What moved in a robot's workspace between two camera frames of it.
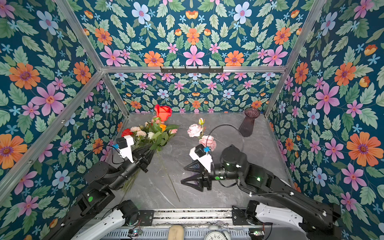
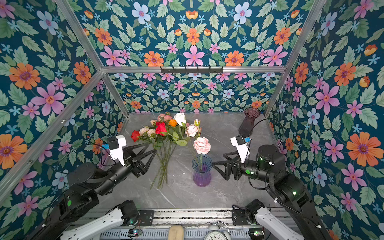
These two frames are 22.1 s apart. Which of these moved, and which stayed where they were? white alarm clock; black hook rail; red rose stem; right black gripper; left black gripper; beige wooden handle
Moved: right black gripper; red rose stem
Stayed: white alarm clock; left black gripper; beige wooden handle; black hook rail
